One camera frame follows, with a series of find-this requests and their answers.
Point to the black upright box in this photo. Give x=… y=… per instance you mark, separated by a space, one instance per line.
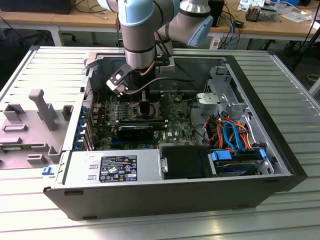
x=218 y=12

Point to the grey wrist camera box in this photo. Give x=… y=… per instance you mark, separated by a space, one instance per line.
x=168 y=66

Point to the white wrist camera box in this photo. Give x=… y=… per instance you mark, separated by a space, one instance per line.
x=115 y=86

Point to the green motherboard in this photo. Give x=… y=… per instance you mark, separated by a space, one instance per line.
x=175 y=130

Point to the CPU socket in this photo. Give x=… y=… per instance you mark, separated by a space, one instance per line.
x=136 y=113

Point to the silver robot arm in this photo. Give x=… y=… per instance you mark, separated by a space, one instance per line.
x=137 y=37

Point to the black graphics card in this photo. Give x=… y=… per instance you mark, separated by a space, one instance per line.
x=135 y=132

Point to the silver metal device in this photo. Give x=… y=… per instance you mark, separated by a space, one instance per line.
x=268 y=15

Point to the white power strip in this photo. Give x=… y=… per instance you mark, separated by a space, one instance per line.
x=215 y=43

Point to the grey parts rack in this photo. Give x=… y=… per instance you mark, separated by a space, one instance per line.
x=30 y=130

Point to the blue expansion slot clip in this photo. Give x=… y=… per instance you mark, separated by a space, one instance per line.
x=85 y=111
x=82 y=124
x=78 y=145
x=80 y=135

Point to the black stand leg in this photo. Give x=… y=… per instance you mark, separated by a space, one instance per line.
x=306 y=46

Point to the large black box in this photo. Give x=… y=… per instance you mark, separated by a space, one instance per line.
x=37 y=6

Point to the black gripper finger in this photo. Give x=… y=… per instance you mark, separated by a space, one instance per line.
x=145 y=108

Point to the white papers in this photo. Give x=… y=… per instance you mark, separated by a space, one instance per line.
x=296 y=16

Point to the green RAM stick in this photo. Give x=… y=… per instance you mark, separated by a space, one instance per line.
x=12 y=149

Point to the black plastic bay cover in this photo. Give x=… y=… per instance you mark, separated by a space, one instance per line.
x=185 y=162

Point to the small blue plastic clip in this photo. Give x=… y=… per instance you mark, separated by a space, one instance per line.
x=48 y=171

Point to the hard disk in blue carrier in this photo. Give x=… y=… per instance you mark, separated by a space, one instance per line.
x=232 y=168

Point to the silver power supply unit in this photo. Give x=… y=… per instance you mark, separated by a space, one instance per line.
x=80 y=162

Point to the white furniture frame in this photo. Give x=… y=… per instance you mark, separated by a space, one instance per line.
x=315 y=87

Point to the CPU cooler heat sink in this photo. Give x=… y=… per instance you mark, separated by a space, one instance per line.
x=253 y=13

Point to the silver metal drive cage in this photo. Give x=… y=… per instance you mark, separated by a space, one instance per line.
x=225 y=82

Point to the wooden desk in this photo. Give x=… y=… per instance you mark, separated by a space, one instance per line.
x=75 y=18

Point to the black office chair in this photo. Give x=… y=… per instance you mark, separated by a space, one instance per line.
x=32 y=38

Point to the white printed box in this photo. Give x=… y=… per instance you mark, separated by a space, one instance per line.
x=252 y=3

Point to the silver metal bracket plate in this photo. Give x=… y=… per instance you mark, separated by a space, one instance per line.
x=210 y=100

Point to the black RAM slot bank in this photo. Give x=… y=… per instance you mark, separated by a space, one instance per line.
x=157 y=96
x=142 y=121

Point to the black and silver PC case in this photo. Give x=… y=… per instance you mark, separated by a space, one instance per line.
x=150 y=200

